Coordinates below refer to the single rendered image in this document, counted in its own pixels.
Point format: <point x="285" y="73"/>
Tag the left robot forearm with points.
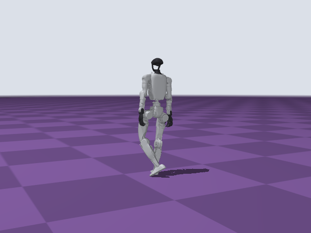
<point x="142" y="101"/>

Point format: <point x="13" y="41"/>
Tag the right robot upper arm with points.
<point x="169" y="89"/>

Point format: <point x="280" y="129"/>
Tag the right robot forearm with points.
<point x="169" y="106"/>

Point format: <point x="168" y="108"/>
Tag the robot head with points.
<point x="158" y="62"/>

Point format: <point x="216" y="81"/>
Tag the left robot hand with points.
<point x="141" y="117"/>

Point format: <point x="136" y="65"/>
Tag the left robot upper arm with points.
<point x="145" y="80"/>

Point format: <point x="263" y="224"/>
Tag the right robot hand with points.
<point x="170" y="120"/>

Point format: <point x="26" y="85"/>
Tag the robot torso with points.
<point x="157" y="86"/>

